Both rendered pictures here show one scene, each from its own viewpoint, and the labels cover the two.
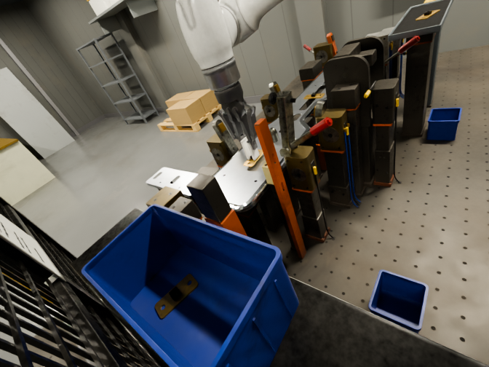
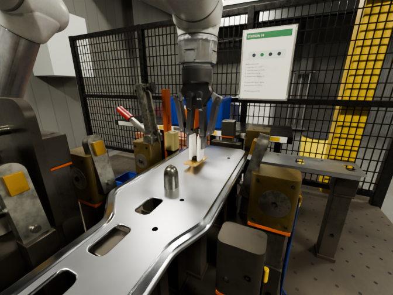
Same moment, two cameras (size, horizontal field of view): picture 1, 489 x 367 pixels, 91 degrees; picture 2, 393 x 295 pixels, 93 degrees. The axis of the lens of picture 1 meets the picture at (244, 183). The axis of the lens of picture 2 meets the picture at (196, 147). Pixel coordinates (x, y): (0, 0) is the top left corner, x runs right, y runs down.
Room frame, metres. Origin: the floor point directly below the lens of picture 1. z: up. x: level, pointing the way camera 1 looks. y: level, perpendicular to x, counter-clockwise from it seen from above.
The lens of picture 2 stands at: (1.11, -0.27, 1.21)
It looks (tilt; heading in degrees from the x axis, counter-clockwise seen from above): 18 degrees down; 154
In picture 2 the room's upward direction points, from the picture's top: straight up
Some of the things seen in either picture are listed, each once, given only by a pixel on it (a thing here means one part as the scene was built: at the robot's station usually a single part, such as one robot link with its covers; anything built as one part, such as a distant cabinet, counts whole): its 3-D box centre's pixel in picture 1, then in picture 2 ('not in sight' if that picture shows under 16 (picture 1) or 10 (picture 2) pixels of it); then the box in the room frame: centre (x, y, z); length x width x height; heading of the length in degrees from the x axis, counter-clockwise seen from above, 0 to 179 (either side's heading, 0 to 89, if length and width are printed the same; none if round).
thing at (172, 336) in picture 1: (187, 284); (197, 110); (0.25, 0.15, 1.10); 0.30 x 0.17 x 0.13; 41
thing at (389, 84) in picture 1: (389, 138); not in sight; (0.65, -0.52, 0.89); 0.09 x 0.08 x 0.38; 40
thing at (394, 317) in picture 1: (397, 305); (128, 185); (0.24, -0.22, 0.75); 0.11 x 0.10 x 0.09; 130
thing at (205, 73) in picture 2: (232, 101); (197, 86); (0.68, -0.06, 1.21); 0.08 x 0.07 x 0.09; 40
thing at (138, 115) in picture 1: (120, 84); not in sight; (6.22, 1.66, 0.89); 0.92 x 0.41 x 1.78; 42
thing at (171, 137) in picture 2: (285, 211); (173, 181); (0.53, -0.08, 0.88); 0.04 x 0.04 x 0.37; 40
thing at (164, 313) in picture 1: (175, 293); not in sight; (0.29, 0.20, 1.04); 0.08 x 0.04 x 0.01; 117
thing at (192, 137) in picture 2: (252, 148); (192, 146); (0.67, -0.07, 1.05); 0.03 x 0.01 x 0.07; 130
